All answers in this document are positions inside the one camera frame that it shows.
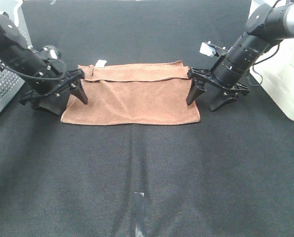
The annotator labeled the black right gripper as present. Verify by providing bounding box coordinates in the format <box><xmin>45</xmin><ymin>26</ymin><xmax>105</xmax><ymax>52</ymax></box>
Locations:
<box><xmin>186</xmin><ymin>67</ymin><xmax>250</xmax><ymax>111</ymax></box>

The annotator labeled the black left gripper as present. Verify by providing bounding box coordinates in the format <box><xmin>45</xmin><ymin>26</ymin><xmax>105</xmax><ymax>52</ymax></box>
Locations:
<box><xmin>19</xmin><ymin>59</ymin><xmax>88</xmax><ymax>116</ymax></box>

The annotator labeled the brown towel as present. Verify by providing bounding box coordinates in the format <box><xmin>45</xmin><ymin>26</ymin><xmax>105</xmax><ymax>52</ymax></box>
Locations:
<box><xmin>61</xmin><ymin>60</ymin><xmax>200</xmax><ymax>125</ymax></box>

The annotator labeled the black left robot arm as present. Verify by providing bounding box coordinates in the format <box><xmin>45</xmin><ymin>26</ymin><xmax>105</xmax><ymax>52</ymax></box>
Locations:
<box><xmin>0</xmin><ymin>13</ymin><xmax>88</xmax><ymax>115</ymax></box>

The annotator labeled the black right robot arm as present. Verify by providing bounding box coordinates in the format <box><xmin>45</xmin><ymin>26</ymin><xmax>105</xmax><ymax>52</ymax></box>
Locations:
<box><xmin>186</xmin><ymin>1</ymin><xmax>294</xmax><ymax>111</ymax></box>

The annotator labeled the grey perforated basket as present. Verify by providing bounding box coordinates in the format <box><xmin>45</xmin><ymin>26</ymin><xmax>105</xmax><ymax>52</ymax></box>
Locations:
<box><xmin>0</xmin><ymin>0</ymin><xmax>32</xmax><ymax>113</ymax></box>

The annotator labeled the white woven basket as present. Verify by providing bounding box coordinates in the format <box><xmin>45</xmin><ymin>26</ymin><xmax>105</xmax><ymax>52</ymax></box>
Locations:
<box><xmin>245</xmin><ymin>0</ymin><xmax>294</xmax><ymax>121</ymax></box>

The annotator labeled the grey tape strip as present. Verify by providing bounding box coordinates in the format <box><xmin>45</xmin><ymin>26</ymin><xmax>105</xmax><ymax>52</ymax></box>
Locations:
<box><xmin>134</xmin><ymin>192</ymin><xmax>147</xmax><ymax>237</ymax></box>

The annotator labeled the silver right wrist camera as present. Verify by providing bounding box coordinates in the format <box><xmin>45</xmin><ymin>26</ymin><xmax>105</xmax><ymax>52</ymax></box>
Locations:
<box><xmin>199</xmin><ymin>41</ymin><xmax>228</xmax><ymax>57</ymax></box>

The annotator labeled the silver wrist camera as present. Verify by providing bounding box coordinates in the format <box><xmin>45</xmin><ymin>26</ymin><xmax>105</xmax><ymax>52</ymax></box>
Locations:
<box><xmin>39</xmin><ymin>45</ymin><xmax>61</xmax><ymax>60</ymax></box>
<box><xmin>199</xmin><ymin>41</ymin><xmax>228</xmax><ymax>57</ymax></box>

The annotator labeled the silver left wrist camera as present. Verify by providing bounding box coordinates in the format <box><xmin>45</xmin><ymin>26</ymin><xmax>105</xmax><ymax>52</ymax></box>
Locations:
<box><xmin>39</xmin><ymin>45</ymin><xmax>61</xmax><ymax>60</ymax></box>

